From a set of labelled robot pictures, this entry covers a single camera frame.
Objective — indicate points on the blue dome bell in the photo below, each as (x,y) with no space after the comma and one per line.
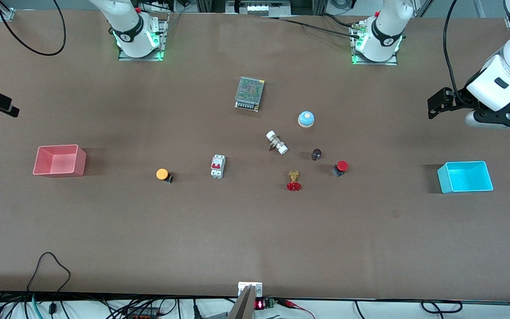
(306,118)

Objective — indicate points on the metal mesh power supply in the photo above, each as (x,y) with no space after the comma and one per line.
(249,91)

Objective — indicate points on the white and metal pipe fitting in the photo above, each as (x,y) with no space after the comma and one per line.
(277,142)

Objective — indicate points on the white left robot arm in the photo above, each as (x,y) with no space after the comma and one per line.
(385,42)

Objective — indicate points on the yellow mushroom push button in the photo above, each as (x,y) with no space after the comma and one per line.
(162,174)

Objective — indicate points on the cyan plastic bin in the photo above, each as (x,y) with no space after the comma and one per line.
(465,177)

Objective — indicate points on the brass valve with red handwheel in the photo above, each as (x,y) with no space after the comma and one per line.
(294,186)

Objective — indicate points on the small board with red display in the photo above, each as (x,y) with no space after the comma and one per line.
(264,304)

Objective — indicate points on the metal table corner bracket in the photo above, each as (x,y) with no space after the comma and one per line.
(6,14)

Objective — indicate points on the white and red circuit breaker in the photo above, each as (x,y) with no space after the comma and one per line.
(218,167)

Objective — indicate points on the red mushroom push button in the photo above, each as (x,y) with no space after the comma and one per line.
(341,166)

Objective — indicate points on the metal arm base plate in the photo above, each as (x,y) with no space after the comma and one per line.
(160,35)
(392,61)

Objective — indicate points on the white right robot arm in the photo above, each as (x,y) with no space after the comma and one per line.
(131,40)

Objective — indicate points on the pink plastic bin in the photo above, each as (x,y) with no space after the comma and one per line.
(58,161)

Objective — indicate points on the red clip lead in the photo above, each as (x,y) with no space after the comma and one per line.
(297,305)

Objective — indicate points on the dark cylindrical knob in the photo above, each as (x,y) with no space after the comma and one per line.
(316,154)

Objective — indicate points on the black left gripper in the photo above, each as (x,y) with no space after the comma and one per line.
(457,99)

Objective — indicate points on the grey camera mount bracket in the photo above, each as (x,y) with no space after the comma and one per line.
(246,305)

